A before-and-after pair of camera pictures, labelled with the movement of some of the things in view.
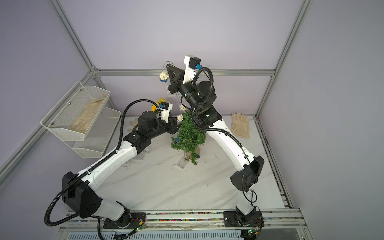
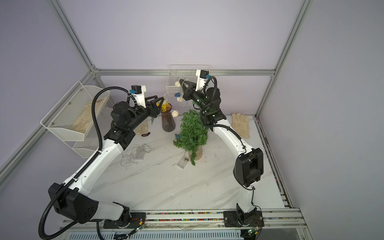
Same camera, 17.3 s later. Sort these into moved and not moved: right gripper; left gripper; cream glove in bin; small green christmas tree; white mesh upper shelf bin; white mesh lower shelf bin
Moved: left gripper; right gripper
Not moved: white mesh lower shelf bin; white mesh upper shelf bin; small green christmas tree; cream glove in bin
